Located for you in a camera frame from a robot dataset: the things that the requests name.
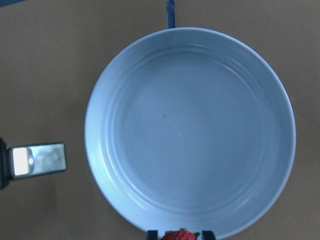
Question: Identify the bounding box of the silver metal block fixture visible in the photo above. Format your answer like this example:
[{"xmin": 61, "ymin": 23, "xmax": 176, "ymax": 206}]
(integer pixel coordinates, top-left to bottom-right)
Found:
[{"xmin": 8, "ymin": 142, "xmax": 67, "ymax": 180}]

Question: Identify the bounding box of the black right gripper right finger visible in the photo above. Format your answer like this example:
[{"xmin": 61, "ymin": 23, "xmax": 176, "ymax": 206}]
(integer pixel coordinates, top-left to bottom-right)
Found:
[{"xmin": 201, "ymin": 230, "xmax": 215, "ymax": 240}]

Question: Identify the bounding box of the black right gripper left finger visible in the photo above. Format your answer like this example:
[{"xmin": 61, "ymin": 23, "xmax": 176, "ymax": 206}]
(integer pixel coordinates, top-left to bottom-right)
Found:
[{"xmin": 146, "ymin": 230, "xmax": 158, "ymax": 240}]

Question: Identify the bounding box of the red strawberry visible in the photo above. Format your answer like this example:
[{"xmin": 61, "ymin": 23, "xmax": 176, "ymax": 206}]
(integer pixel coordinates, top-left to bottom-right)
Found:
[{"xmin": 161, "ymin": 228, "xmax": 201, "ymax": 240}]

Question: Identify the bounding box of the light blue round plate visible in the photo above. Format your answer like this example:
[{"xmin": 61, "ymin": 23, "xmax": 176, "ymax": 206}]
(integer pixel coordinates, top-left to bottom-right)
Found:
[{"xmin": 84, "ymin": 27, "xmax": 296, "ymax": 240}]

